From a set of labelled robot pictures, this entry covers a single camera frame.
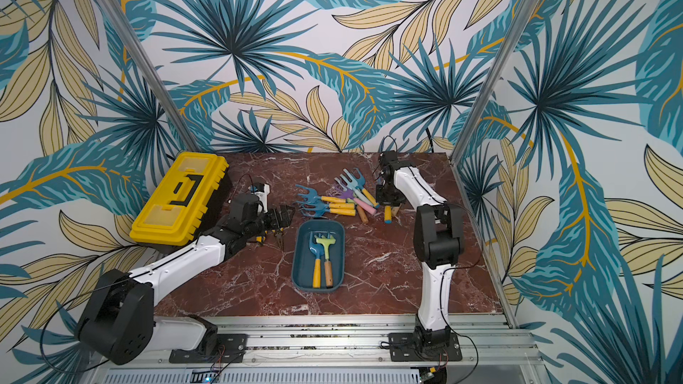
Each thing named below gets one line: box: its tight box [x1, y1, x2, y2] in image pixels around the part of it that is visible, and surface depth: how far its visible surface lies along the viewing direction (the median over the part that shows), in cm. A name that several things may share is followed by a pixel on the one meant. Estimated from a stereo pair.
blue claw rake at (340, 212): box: [297, 207, 357, 218], surface depth 103 cm
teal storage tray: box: [291, 218, 346, 294], surface depth 91 cm
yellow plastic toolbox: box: [129, 151, 230, 247], surface depth 86 cm
